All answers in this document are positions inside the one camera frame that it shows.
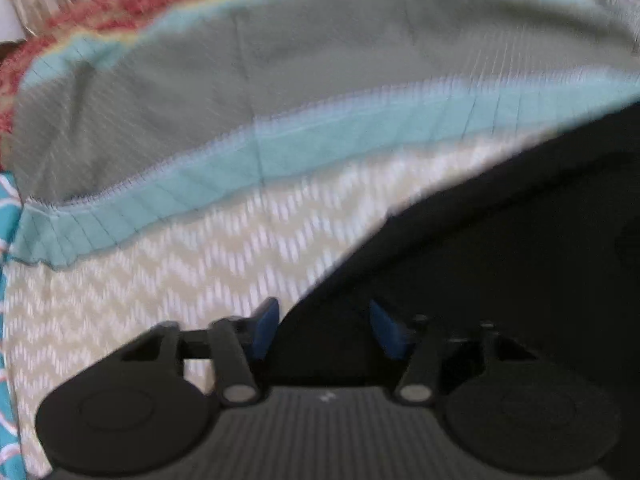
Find black pants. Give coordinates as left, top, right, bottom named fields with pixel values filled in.
left=272, top=105, right=640, bottom=393

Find teal wavy patterned pillow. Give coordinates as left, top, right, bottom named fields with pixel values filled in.
left=0, top=170, right=27, bottom=480

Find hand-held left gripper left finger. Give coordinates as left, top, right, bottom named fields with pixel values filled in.
left=120, top=297, right=280, bottom=407

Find patterned striped bedsheet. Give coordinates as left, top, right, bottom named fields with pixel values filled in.
left=0, top=0, right=640, bottom=478

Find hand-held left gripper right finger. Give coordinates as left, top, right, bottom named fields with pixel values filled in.
left=369, top=299, right=539, bottom=405

